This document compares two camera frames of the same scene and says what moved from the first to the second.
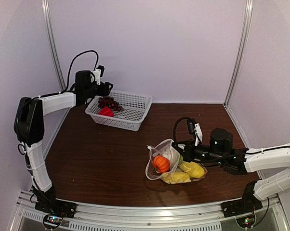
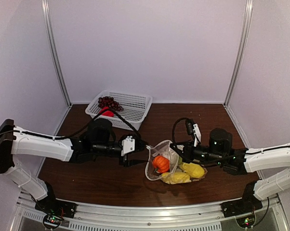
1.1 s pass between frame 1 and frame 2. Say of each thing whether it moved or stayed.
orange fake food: stayed
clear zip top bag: stayed
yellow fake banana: stayed
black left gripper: moved
